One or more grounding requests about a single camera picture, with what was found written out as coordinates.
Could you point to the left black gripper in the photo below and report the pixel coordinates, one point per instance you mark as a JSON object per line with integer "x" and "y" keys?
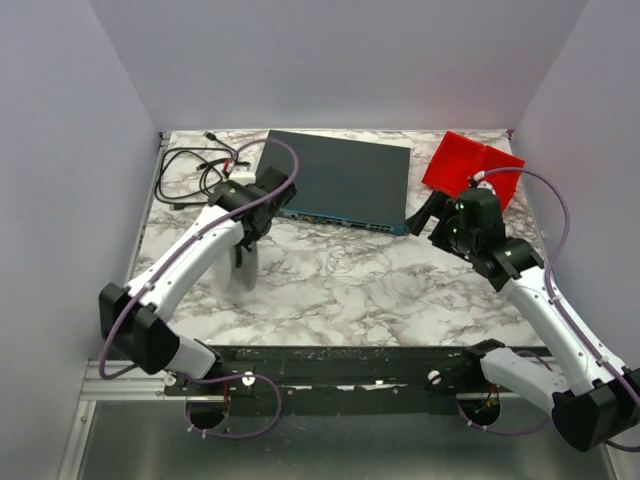
{"x": 279, "y": 189}

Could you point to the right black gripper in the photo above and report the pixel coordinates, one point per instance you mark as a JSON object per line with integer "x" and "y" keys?
{"x": 435, "y": 213}

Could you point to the white cable spool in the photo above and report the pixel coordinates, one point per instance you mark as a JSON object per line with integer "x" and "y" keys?
{"x": 229, "y": 279}

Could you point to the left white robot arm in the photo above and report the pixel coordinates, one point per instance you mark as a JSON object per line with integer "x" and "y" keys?
{"x": 133, "y": 318}

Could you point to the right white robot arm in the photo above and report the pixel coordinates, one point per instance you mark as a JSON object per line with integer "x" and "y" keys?
{"x": 594, "y": 395}

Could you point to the red plastic bin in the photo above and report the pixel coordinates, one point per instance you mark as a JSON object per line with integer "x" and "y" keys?
{"x": 457, "y": 158}

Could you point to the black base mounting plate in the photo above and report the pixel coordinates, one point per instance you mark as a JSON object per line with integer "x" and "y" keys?
{"x": 343, "y": 381}

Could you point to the dark blue network switch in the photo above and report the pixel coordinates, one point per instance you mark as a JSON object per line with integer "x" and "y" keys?
{"x": 343, "y": 182}

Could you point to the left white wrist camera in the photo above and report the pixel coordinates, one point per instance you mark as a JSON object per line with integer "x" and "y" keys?
{"x": 242, "y": 177}

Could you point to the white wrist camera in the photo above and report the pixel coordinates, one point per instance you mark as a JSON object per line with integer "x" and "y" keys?
{"x": 480, "y": 180}
{"x": 242, "y": 177}

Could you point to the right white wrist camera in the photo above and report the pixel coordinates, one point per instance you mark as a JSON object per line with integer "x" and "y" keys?
{"x": 480, "y": 180}

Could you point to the aluminium rail frame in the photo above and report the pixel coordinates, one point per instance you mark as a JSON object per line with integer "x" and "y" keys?
{"x": 128, "y": 428}

